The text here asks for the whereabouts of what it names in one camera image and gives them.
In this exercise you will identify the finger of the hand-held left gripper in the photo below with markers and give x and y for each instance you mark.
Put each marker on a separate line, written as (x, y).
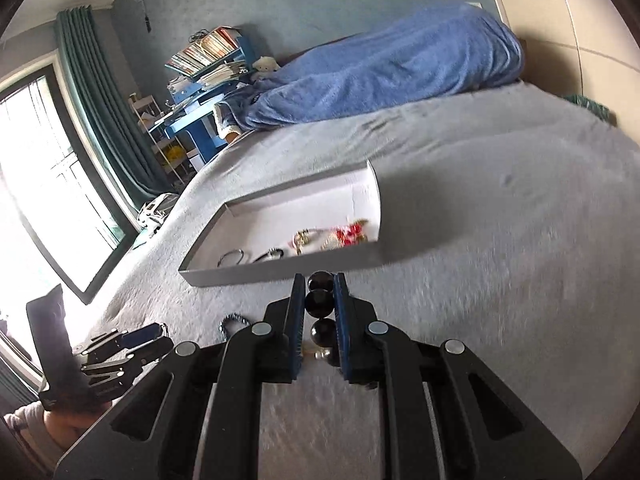
(140, 357)
(142, 335)

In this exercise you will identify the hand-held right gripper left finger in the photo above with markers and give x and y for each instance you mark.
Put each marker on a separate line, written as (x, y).
(299, 320)

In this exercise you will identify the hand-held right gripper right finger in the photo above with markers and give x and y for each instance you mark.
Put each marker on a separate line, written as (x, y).
(341, 320)

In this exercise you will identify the grey shallow cardboard box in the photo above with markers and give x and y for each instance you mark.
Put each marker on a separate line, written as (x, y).
(290, 215)

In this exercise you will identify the person's left forearm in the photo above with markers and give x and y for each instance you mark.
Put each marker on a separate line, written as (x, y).
(25, 422)

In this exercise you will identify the person's left hand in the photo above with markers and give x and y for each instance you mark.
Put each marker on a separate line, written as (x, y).
(75, 425)

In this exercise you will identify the white object on floor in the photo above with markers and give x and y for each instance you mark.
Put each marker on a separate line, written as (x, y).
(157, 209)

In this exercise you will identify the black framed window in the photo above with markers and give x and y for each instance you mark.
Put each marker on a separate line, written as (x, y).
(45, 180)

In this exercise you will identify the blue desk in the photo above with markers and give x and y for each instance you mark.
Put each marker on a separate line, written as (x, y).
(195, 125)

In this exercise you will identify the teal curtain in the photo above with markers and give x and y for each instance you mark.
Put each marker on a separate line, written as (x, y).
(110, 110)

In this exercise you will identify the white plush toy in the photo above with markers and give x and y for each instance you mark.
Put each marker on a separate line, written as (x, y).
(265, 66)

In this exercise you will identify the stack of papers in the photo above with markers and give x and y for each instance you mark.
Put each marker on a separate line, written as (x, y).
(222, 72)

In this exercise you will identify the blue fleece blanket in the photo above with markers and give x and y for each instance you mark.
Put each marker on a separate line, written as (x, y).
(390, 65)

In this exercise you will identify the row of books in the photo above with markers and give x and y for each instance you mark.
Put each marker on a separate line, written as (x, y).
(205, 50)

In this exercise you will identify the teal knitted cloth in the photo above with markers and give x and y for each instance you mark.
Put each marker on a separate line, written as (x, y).
(590, 105)

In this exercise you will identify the beige wardrobe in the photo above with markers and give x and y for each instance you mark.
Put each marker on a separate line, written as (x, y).
(575, 15)

